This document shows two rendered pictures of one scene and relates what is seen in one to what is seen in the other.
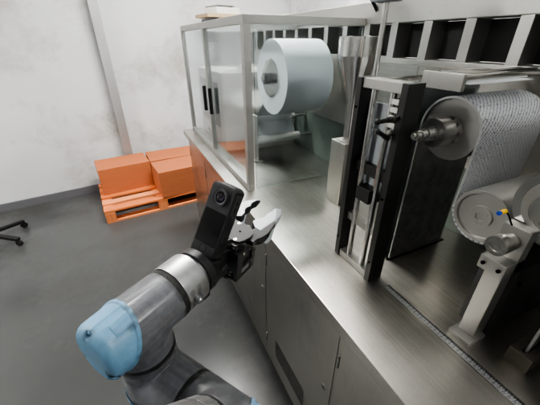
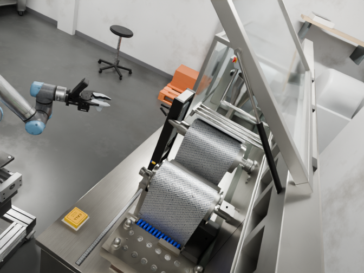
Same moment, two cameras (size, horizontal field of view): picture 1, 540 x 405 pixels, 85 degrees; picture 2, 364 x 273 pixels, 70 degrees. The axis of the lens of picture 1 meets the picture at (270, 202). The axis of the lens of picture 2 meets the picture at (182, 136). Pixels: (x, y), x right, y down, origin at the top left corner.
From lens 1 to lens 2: 110 cm
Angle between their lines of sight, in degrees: 31
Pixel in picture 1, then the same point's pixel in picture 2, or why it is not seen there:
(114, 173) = (182, 77)
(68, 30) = not seen: outside the picture
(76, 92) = (200, 23)
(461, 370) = (113, 210)
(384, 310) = (130, 183)
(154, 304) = (46, 89)
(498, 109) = (201, 135)
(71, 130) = (184, 41)
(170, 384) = (38, 108)
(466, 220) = not seen: hidden behind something
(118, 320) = (38, 85)
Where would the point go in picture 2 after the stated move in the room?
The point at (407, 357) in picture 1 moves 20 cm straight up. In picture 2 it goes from (109, 192) to (116, 165)
